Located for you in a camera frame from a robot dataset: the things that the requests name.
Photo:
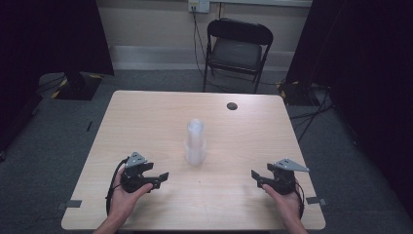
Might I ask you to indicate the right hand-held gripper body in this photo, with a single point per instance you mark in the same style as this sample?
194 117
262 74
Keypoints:
282 182

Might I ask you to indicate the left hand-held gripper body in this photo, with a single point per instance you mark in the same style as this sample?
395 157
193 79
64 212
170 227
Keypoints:
133 182

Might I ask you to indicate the stack of clear cups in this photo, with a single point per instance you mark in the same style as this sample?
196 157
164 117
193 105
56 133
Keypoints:
195 143

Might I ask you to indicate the person's left hand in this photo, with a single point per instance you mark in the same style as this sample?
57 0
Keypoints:
125 203

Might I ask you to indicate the person's right hand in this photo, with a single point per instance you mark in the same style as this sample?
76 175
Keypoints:
287 204

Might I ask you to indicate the grey tape strip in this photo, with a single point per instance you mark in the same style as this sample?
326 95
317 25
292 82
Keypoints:
314 200
73 204

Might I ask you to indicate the black stand base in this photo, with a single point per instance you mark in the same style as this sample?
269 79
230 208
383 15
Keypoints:
295 94
78 86

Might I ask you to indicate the black folding chair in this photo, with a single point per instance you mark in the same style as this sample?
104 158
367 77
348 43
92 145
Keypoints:
235 52

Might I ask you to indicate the black curtain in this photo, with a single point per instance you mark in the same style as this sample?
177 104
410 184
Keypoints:
363 65
48 35

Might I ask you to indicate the white wall socket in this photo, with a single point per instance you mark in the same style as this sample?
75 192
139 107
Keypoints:
198 5

